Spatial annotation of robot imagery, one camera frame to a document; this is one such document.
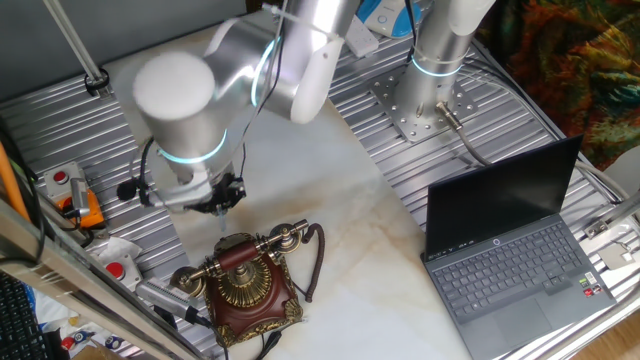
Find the silver metal pole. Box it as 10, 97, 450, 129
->
42, 0, 109, 96

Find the brown gold rotary phone base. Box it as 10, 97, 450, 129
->
202, 232, 305, 349

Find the black pole clamp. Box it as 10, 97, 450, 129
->
83, 67, 111, 99

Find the black keyboard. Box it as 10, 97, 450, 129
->
0, 272, 56, 360

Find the white box red button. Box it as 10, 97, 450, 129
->
102, 253, 144, 291

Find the small silver camera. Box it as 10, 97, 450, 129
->
69, 177, 92, 219

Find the orange emergency stop box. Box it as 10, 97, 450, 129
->
55, 188, 105, 229

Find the dark grey laptop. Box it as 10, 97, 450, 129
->
421, 133, 617, 360

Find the white crumpled tissue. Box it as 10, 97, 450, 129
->
89, 236, 144, 266

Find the small square metal plate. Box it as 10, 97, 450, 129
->
597, 242, 636, 271

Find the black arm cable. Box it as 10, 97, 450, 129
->
137, 0, 289, 209

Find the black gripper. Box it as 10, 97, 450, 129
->
192, 172, 248, 217

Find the orange pole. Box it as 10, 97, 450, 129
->
0, 142, 31, 224

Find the white power strip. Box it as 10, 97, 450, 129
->
344, 17, 380, 59

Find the white chair back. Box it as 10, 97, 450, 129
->
602, 144, 640, 199

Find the grey cable bundle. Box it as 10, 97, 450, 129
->
459, 59, 636, 201

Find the black base cable bundle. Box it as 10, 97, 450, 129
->
405, 0, 420, 66

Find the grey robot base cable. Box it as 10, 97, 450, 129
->
434, 101, 494, 167

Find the silver metal bracket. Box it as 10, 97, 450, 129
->
583, 192, 640, 240

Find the colourful patterned cloth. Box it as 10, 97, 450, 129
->
474, 0, 640, 171

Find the blue white round device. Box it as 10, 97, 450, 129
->
355, 0, 424, 39

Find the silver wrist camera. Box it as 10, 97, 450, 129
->
153, 182, 216, 214

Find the silver robot mounting plate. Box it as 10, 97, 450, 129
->
369, 64, 479, 145

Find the aluminium frame bar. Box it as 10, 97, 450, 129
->
0, 199, 206, 360

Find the ribbed silver camera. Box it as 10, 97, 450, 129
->
135, 278, 201, 324

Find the brown gold phone handset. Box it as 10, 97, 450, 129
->
168, 218, 311, 297

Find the black phone line cable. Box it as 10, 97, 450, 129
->
254, 329, 284, 360

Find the grey box red button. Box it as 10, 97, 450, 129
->
42, 160, 87, 201

